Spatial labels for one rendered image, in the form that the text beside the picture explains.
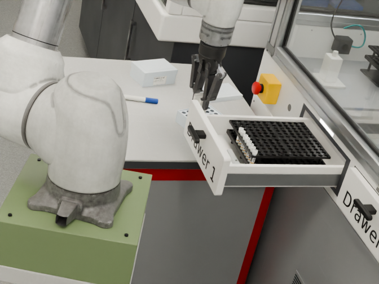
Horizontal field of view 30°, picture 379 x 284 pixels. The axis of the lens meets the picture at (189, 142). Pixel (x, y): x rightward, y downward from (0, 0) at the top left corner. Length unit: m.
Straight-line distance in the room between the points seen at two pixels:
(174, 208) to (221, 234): 0.20
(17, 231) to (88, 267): 0.16
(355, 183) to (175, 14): 1.04
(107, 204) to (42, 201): 0.13
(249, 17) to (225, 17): 0.73
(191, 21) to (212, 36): 0.63
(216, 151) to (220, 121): 0.23
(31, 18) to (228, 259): 1.07
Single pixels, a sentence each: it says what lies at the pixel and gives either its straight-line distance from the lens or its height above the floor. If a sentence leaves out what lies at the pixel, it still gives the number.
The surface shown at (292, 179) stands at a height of 0.86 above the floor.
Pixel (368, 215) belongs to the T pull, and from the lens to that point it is 1.65.
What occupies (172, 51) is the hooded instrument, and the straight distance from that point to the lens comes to 2.59.
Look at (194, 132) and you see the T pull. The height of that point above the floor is 0.91.
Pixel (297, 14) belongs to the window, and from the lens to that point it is 2.13.
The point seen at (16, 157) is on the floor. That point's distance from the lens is 3.23.
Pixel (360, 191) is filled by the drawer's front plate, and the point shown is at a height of 0.91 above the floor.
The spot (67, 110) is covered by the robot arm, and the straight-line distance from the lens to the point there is 1.38.
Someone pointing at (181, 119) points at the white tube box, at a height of 0.78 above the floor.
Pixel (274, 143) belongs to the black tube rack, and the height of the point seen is 0.90.
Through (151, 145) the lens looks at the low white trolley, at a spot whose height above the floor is 0.76.
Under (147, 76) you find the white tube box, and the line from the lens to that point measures 2.26.
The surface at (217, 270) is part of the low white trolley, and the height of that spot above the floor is 0.34.
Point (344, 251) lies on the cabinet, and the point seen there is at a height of 0.73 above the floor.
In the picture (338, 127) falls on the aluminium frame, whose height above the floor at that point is 0.96.
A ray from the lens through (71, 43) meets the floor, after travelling 4.40.
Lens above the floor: 1.77
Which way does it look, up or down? 30 degrees down
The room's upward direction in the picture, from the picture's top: 13 degrees clockwise
